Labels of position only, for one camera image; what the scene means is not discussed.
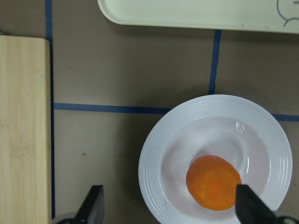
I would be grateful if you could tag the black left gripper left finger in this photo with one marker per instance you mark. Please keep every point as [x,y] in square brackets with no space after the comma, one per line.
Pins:
[92,208]

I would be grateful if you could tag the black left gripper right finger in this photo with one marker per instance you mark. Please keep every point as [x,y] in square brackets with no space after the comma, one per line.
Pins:
[250,209]

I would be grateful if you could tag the orange fruit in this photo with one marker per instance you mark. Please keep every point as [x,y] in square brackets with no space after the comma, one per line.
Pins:
[212,182]

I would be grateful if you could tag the cream bear tray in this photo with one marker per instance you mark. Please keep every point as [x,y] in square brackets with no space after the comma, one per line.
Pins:
[279,16]

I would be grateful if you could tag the bamboo cutting board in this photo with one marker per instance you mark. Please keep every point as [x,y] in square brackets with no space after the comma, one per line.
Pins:
[25,131]

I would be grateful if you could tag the white ridged plate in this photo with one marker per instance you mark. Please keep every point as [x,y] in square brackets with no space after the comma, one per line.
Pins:
[233,128]

